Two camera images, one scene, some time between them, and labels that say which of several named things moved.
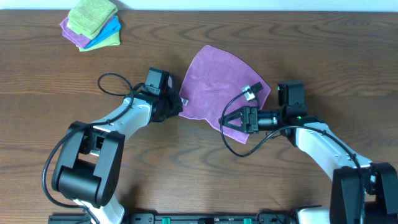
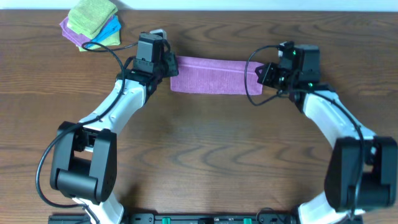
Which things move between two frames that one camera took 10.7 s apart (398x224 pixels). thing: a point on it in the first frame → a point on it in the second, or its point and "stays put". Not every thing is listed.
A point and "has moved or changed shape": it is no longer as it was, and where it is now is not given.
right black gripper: [245, 127] → [265, 78]
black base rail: [180, 218] stays put
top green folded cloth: [89, 18] stays put
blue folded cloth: [112, 27] stays put
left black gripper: [173, 101] → [170, 64]
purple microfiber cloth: [219, 83] has moved or changed shape
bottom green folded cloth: [113, 40] stays put
